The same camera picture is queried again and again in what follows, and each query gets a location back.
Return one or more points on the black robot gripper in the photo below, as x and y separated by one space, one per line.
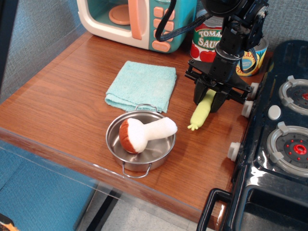
220 76

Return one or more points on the spoon with green handle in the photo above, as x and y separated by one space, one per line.
202 111

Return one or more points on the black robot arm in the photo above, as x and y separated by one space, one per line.
241 32

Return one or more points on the light blue folded cloth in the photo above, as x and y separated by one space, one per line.
147 85

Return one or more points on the pineapple slices can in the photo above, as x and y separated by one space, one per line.
250 64

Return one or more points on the tomato sauce can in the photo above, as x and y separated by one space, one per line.
205 38

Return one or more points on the plush mushroom toy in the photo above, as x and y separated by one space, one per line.
135 135

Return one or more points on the small steel pot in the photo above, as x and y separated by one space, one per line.
155 153

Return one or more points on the toy microwave oven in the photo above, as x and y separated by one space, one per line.
130 22

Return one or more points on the black toy stove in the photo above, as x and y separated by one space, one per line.
270 179

